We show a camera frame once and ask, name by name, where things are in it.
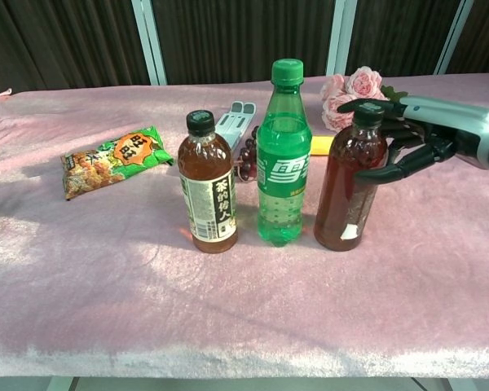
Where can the green Sprite soda bottle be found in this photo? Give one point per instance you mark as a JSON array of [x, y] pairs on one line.
[[283, 163]]

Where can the pink artificial rose bouquet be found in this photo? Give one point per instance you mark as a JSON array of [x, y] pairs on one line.
[[364, 81]]

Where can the dark brown curtain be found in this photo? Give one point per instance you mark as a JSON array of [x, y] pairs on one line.
[[244, 36]]

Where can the green orange snack bag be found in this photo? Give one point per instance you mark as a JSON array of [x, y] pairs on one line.
[[114, 163]]

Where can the white folding laptop stand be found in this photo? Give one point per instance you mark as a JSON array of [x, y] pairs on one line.
[[238, 122]]

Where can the yellow banana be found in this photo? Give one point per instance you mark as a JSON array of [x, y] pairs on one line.
[[322, 146]]

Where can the purple grape bunch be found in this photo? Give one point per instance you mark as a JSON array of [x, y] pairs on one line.
[[248, 161]]

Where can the unlabelled red drink bottle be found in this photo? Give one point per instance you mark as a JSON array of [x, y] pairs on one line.
[[338, 195]]

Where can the labelled amber tea bottle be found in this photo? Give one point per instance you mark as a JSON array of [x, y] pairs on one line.
[[205, 171]]

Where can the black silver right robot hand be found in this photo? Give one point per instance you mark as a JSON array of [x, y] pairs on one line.
[[452, 122]]

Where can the pale blue window post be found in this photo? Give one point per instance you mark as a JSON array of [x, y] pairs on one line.
[[454, 36], [340, 36], [148, 40]]

